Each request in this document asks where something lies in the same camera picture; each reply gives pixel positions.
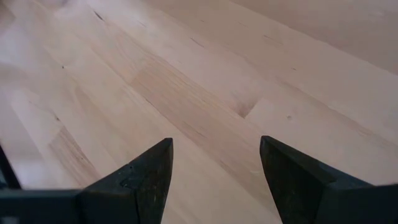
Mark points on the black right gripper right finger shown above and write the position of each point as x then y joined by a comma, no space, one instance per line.
304,186

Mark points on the black table frame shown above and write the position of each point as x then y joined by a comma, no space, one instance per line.
7,171

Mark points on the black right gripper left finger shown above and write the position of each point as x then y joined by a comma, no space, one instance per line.
136,189

